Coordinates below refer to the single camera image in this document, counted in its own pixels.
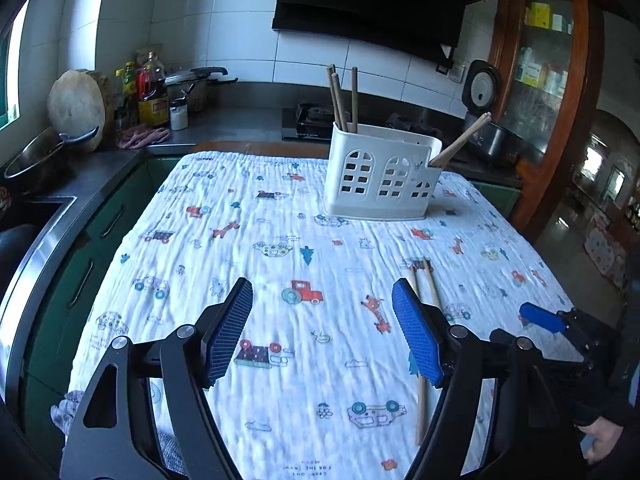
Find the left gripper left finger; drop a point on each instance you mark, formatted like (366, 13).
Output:
(113, 435)

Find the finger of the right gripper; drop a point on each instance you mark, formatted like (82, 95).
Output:
(553, 322)

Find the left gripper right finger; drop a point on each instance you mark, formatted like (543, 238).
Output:
(456, 362)

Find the wooden chopstick two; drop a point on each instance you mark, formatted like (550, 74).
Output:
(421, 424)

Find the wooden chopstick four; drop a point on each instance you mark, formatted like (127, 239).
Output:
(442, 159)

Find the wooden chopstick seven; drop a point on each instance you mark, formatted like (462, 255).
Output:
(355, 100)

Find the wooden chopstick one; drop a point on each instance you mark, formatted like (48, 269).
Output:
(345, 122)

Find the person right hand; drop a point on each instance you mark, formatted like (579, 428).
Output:
(604, 435)

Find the green base cabinet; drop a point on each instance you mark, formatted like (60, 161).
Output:
(64, 310)

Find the printed white table cloth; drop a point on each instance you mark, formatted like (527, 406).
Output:
(319, 385)

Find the white plastic utensil holder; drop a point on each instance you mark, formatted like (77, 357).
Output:
(380, 173)

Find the wooden glass display cabinet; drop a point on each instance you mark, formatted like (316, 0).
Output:
(549, 54)

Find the steel wok pan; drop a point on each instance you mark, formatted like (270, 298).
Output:
(41, 161)

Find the black gas stove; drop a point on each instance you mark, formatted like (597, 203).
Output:
(313, 123)

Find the pink dish cloth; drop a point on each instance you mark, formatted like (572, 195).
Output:
(140, 137)

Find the yellow cap oil bottle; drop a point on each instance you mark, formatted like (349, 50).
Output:
(126, 98)

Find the small white jar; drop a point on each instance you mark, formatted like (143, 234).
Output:
(178, 114)

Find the round wooden cutting board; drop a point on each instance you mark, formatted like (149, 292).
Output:
(80, 101)

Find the dark soy sauce bottle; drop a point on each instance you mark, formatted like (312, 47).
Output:
(152, 92)

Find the steel pressure cooker pot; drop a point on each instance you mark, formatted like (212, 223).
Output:
(192, 86)

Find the wall power socket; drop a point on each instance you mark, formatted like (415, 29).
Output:
(456, 73)

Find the window with green frame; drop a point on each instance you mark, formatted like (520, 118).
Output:
(10, 68)

